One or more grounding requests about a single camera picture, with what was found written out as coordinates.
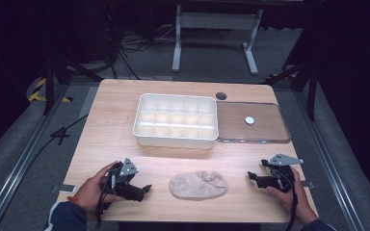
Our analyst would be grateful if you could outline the yellow black hazard tape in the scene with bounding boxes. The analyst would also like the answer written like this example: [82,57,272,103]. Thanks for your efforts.
[28,77,73,104]

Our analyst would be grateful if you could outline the hand-held gripper cable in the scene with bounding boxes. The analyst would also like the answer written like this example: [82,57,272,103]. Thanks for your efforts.
[94,171,114,230]
[280,169,301,231]

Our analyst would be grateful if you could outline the person's left hand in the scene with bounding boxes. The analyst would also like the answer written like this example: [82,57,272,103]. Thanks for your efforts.
[73,161,123,212]

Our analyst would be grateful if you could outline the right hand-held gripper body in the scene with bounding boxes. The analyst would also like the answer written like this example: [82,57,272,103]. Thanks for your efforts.
[255,153,304,193]

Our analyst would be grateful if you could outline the person's right hand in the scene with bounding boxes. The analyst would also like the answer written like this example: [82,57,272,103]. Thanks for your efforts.
[265,167,319,225]

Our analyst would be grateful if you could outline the black floor cable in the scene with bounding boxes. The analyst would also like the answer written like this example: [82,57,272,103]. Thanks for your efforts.
[28,114,90,167]

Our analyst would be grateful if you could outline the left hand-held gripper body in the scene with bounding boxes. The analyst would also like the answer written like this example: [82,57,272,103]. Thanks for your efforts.
[105,157,146,203]

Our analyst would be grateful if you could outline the aluminium floor rail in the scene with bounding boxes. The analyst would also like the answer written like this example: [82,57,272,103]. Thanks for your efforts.
[0,84,71,231]
[293,90,367,231]

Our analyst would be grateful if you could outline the right hand-held gripper cable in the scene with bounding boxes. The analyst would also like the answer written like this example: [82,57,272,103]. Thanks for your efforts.
[280,169,301,231]

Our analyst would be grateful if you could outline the tangle of black floor cables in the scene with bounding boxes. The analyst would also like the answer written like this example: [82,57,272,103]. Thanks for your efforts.
[107,27,176,80]

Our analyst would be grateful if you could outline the black tripod stand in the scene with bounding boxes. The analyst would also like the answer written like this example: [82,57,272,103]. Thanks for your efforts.
[42,52,104,116]
[263,61,320,122]

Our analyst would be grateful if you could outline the white metal stand frame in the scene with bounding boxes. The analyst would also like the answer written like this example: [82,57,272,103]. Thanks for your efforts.
[172,4,264,76]

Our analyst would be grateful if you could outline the left hand-held gripper cable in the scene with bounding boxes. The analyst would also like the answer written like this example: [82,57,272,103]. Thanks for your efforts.
[94,171,114,230]

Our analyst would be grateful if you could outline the clear plastic box lid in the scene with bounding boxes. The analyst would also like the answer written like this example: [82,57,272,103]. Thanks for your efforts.
[216,101,292,144]

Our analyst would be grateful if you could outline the beige sock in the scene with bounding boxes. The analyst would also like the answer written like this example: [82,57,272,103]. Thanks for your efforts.
[168,170,228,200]

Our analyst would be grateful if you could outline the white compartment storage box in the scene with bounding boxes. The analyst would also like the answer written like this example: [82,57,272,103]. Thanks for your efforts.
[132,92,220,150]

